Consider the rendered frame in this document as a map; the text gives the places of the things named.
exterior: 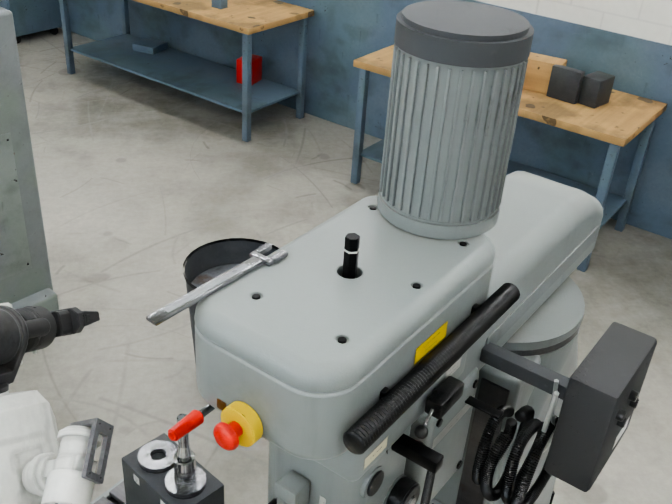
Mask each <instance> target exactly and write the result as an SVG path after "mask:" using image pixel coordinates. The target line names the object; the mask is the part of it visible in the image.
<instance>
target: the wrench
mask: <svg viewBox="0 0 672 504"><path fill-rule="evenodd" d="M271 249H272V244H270V243H266V244H264V245H262V246H261V247H259V248H257V249H255V250H254V251H253V252H251V253H250V254H249V256H250V257H251V258H250V259H248V260H246V261H244V262H242V263H241V264H239V265H237V266H235V267H233V268H232V269H230V270H228V271H226V272H225V273H223V274H221V275H219V276H217V277H216V278H214V279H212V280H210V281H208V282H207V283H205V284H203V285H201V286H200V287H198V288H196V289H194V290H192V291H191V292H189V293H187V294H185V295H183V296H182V297H180V298H178V299H176V300H175V301H173V302H171V303H169V304H167V305H166V306H164V307H162V308H160V309H158V310H157V311H155V312H153V313H151V314H150V315H148V316H146V320H147V321H148V322H150V323H152V324H153V325H155V326H157V325H159V324H161V323H163V322H164V321H166V320H168V319H170V318H171V317H173V316H175V315H176V314H178V313H180V312H182V311H183V310H185V309H187V308H189V307H190V306H192V305H194V304H196V303H197V302H199V301H201V300H202V299H204V298H206V297H208V296H209V295H211V294H213V293H215V292H216V291H218V290H220V289H222V288H223V287H225V286H227V285H228V284H230V283H232V282H234V281H235V280H237V279H239V278H241V277H242V276H244V275H246V274H247V273H249V272H251V271H253V270H254V269H256V268H258V267H260V266H261V265H263V264H265V265H267V266H271V265H272V264H275V263H277V262H279V261H280V260H282V259H284V258H286V257H287V256H288V252H287V251H285V250H281V251H280V252H278V253H276V254H274V255H273V256H271V257H269V258H268V257H266V256H264V255H263V254H265V253H266V252H268V251H270V250H271Z"/></svg>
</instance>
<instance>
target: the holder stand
mask: <svg viewBox="0 0 672 504"><path fill-rule="evenodd" d="M177 447H178V444H177V443H176V442H175V441H172V440H171V439H170V438H169V437H168V435H166V434H165V433H163V434H161V435H159V436H158V437H156V438H154V439H153V440H151V441H149V442H148V443H146V444H144V445H143V446H141V447H139V448H137V449H136V450H134V451H132V452H131V453H129V454H127V455H126V456H124V457H122V469H123V478H124V487H125V496H126V504H224V484H223V483H221V482H220V481H219V480H218V479H217V478H216V477H215V476H213V475H212V474H211V473H210V472H209V471H208V470H207V469H205V468H204V467H203V466H202V465H201V464H200V463H199V462H197V461H196V481H195V483H194V484H193V485H191V486H189V487H180V486H178V485H177V484H176V483H175V480H174V463H173V456H174V454H175V453H176V452H177Z"/></svg>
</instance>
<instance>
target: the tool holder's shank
mask: <svg viewBox="0 0 672 504"><path fill-rule="evenodd" d="M186 415H187V414H184V413H182V414H179V415H178V416H177V417H176V419H177V423H178V422H179V421H180V420H181V419H183V418H184V417H185V416H186ZM191 454H192V451H191V447H190V443H189V433H188V434H186V435H185V436H183V437H182V438H180V439H179V440H178V447H177V456H178V457H179V458H180V459H181V460H186V459H188V458H189V457H190V455H191Z"/></svg>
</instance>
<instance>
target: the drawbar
mask: <svg viewBox="0 0 672 504"><path fill-rule="evenodd" d="M359 245H360V236H359V235H358V234H356V233H348V234H347V235H346V236H345V246H344V249H345V250H347V251H348V252H357V251H358V249H359ZM358 256H359V251H358V253H357V254H348V253H347V252H345V251H344V259H343V271H342V277H343V278H347V279H355V278H356V277H357V266H358Z"/></svg>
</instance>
